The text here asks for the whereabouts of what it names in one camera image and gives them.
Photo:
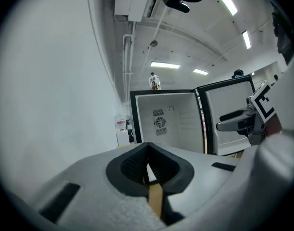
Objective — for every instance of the black head camera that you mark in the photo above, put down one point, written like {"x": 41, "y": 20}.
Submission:
{"x": 176, "y": 3}

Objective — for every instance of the white wall air conditioner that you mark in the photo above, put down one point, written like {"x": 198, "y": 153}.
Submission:
{"x": 134, "y": 1}

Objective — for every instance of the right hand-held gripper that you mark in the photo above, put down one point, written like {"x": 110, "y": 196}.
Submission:
{"x": 262, "y": 105}

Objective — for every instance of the round ceiling fixture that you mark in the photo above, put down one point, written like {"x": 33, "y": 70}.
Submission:
{"x": 153, "y": 43}

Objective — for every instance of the iced tea bottle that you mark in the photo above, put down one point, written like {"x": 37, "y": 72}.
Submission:
{"x": 154, "y": 82}

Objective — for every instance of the person's right forearm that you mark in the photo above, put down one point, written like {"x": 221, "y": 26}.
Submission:
{"x": 273, "y": 126}

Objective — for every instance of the long ceiling light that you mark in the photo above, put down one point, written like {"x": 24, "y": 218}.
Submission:
{"x": 164, "y": 65}
{"x": 200, "y": 71}
{"x": 226, "y": 1}
{"x": 246, "y": 40}

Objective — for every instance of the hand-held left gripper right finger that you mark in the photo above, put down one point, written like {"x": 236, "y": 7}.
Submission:
{"x": 199, "y": 177}

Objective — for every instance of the person's light blue shirt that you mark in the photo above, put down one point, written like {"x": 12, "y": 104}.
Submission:
{"x": 288, "y": 93}

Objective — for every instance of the black mini fridge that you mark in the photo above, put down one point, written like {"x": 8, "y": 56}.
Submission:
{"x": 182, "y": 121}

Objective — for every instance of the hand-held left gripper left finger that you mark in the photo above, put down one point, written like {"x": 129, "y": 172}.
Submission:
{"x": 93, "y": 201}

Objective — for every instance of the white wall pipes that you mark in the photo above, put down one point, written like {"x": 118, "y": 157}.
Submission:
{"x": 127, "y": 64}

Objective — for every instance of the white box with red label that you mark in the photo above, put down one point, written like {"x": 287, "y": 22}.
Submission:
{"x": 122, "y": 129}

